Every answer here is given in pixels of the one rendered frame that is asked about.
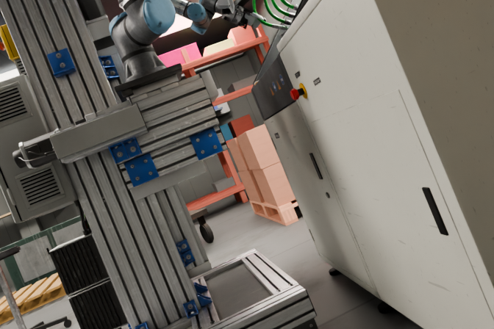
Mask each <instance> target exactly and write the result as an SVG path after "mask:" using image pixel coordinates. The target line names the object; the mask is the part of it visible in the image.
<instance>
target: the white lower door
mask: <svg viewBox="0 0 494 329"><path fill-rule="evenodd" d="M265 123H266V126H267V127H268V130H269V132H270V135H271V137H272V138H271V140H272V142H273V145H274V147H275V149H276V150H277V152H278V154H279V157H280V159H281V161H282V164H283V166H284V169H285V172H286V174H287V177H288V178H289V181H290V183H291V186H292V188H293V191H294V193H295V195H296V198H297V200H298V203H299V206H300V207H301V210H302V212H303V215H304V217H305V220H306V221H307V225H308V227H309V232H310V234H311V236H312V239H313V241H315V244H316V246H317V249H318V251H319V253H320V254H321V255H323V256H325V257H326V258H327V259H329V260H331V261H333V262H334V263H335V264H337V265H338V266H340V267H342V268H343V269H345V270H346V271H348V272H350V273H351V274H352V275H354V276H355V277H357V278H358V279H360V280H361V281H363V282H365V283H366V284H367V285H369V286H371V287H373V285H372V283H371V280H370V278H369V275H368V273H367V270H366V269H365V265H364V264H363V261H362V258H361V256H360V254H359V251H358V249H357V246H356V244H355V241H354V239H353V236H352V235H351V232H350V230H349V227H348V224H347V222H346V219H345V218H344V215H343V212H342V210H341V208H340V205H339V203H338V201H337V198H336V196H335V193H334V190H333V189H332V185H331V184H330V181H329V178H328V176H327V174H326V171H325V169H324V167H323V164H322V162H321V159H320V157H319V155H318V152H317V150H316V147H315V144H314V142H313V141H312V138H311V135H310V133H309V130H308V128H307V125H306V123H305V121H304V118H303V116H302V113H301V110H300V109H299V107H298V104H297V101H296V102H294V103H293V104H291V105H289V106H288V107H286V108H285V109H283V110H282V111H280V112H278V113H277V114H275V115H274V116H272V117H270V118H269V119H267V120H266V121H265Z"/></svg>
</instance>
